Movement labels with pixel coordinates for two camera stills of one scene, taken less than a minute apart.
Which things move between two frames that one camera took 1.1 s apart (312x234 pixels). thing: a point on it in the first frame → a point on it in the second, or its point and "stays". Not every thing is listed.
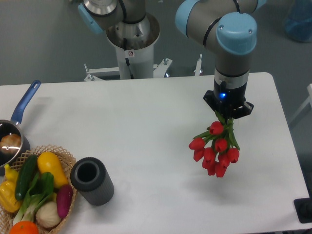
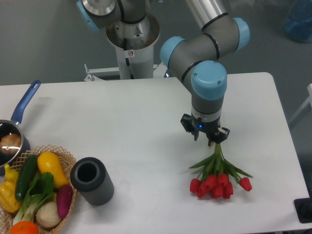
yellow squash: x=49 y=163 stays
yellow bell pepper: x=8 y=189 stays
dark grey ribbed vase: x=89 y=177 stays
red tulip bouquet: x=217 y=147 → x=216 y=178
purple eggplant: x=64 y=197 stays
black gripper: x=230 y=103 → x=216 y=133
